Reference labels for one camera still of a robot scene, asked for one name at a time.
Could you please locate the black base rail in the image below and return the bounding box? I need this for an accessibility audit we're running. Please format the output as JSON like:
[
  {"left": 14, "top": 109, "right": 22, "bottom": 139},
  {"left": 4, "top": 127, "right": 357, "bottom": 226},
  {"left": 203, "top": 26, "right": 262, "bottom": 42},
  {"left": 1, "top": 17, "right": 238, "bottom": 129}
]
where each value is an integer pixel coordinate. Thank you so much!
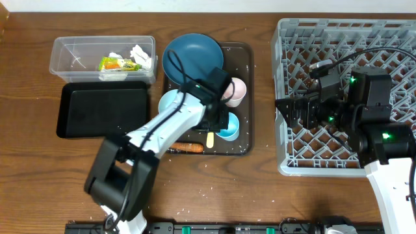
[{"left": 64, "top": 215, "right": 384, "bottom": 234}]

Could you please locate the dark blue plate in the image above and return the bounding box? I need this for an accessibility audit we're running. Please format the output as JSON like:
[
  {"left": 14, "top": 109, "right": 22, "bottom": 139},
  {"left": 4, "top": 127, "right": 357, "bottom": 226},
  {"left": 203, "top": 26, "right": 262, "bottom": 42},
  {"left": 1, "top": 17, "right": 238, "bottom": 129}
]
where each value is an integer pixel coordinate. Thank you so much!
[{"left": 162, "top": 33, "right": 224, "bottom": 85}]

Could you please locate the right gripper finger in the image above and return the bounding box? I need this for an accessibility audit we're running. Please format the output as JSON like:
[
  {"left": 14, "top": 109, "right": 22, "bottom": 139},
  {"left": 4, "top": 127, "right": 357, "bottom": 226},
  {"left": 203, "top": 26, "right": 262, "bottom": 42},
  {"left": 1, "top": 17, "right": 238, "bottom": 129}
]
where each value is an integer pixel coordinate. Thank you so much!
[
  {"left": 279, "top": 107, "right": 302, "bottom": 128},
  {"left": 275, "top": 98, "right": 302, "bottom": 112}
]

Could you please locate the clear plastic waste bin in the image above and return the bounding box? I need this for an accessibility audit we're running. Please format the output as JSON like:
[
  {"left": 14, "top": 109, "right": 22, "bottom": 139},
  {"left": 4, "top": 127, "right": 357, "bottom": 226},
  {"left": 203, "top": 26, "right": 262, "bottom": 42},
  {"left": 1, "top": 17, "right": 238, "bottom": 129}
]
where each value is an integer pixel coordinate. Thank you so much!
[{"left": 49, "top": 36, "right": 157, "bottom": 84}]

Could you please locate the dark brown serving tray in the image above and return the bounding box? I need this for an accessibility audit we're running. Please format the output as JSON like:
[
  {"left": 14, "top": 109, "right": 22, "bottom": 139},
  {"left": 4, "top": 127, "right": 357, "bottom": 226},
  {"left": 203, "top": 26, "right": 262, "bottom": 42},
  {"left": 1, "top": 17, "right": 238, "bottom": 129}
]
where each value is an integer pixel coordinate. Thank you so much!
[{"left": 159, "top": 41, "right": 255, "bottom": 157}]

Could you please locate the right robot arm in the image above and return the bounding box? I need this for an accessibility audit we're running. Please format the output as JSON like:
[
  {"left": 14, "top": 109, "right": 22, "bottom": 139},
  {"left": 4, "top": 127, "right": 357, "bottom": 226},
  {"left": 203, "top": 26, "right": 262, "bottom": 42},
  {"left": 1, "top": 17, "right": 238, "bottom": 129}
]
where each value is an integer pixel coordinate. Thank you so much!
[{"left": 275, "top": 66, "right": 415, "bottom": 233}]

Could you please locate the pale yellow plastic spoon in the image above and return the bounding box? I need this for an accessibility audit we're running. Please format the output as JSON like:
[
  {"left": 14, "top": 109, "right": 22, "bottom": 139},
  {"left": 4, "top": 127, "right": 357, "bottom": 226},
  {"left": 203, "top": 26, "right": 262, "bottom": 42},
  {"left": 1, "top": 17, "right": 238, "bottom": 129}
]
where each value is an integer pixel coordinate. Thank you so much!
[{"left": 205, "top": 132, "right": 215, "bottom": 149}]

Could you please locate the grey dishwasher rack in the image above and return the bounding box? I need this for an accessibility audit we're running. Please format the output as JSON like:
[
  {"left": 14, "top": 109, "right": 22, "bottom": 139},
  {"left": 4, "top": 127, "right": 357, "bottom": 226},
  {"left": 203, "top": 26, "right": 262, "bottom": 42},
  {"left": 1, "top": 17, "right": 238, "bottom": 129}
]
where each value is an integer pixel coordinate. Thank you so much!
[{"left": 271, "top": 18, "right": 415, "bottom": 177}]

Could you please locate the black rectangular tray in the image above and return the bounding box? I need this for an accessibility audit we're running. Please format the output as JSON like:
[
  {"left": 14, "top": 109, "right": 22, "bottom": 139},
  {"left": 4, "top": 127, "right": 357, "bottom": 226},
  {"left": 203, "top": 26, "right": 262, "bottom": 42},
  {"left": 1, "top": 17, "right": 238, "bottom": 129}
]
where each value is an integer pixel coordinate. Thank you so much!
[{"left": 56, "top": 81, "right": 149, "bottom": 138}]

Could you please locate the light blue cup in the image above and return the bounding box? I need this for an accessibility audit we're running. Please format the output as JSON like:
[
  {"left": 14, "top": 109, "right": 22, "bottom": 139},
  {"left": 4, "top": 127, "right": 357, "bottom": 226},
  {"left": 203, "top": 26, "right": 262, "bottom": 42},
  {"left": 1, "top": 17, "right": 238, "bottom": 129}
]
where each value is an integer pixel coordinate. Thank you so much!
[{"left": 216, "top": 112, "right": 240, "bottom": 142}]

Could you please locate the yellow green snack wrapper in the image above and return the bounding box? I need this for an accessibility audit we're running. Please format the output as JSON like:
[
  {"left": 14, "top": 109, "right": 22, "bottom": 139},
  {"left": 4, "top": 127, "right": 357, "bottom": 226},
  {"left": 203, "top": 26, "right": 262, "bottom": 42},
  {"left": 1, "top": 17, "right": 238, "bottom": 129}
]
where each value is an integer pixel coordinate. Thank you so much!
[{"left": 98, "top": 57, "right": 141, "bottom": 71}]

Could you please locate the light blue rice bowl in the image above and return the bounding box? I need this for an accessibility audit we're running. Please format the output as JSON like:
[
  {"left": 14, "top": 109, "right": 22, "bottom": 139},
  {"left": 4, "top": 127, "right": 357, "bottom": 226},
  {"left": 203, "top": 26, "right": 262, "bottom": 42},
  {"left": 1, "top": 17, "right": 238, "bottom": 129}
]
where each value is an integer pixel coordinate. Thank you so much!
[{"left": 158, "top": 89, "right": 179, "bottom": 114}]

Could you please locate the white tissue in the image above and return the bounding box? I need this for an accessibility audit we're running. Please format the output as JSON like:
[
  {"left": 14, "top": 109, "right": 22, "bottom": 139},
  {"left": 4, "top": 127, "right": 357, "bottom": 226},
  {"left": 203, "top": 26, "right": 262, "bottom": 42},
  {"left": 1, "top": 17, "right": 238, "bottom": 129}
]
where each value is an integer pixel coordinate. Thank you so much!
[{"left": 108, "top": 45, "right": 152, "bottom": 71}]

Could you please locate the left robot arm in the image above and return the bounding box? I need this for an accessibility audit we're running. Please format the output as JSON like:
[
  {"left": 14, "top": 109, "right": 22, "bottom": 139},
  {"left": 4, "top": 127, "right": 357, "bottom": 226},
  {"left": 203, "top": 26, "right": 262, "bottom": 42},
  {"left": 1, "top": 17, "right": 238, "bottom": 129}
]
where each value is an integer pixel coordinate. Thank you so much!
[{"left": 84, "top": 68, "right": 232, "bottom": 233}]

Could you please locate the orange carrot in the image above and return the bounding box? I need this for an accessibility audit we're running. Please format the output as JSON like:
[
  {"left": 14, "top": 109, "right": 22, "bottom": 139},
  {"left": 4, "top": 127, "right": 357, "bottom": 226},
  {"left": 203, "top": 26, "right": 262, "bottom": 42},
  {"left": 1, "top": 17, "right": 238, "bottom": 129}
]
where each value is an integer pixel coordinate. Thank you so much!
[{"left": 170, "top": 142, "right": 204, "bottom": 153}]

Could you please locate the pink cup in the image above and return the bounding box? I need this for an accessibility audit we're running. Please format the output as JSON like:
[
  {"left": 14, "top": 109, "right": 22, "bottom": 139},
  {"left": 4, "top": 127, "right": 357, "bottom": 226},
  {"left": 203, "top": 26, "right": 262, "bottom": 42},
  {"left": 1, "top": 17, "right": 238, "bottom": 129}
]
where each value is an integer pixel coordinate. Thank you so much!
[{"left": 222, "top": 77, "right": 247, "bottom": 107}]

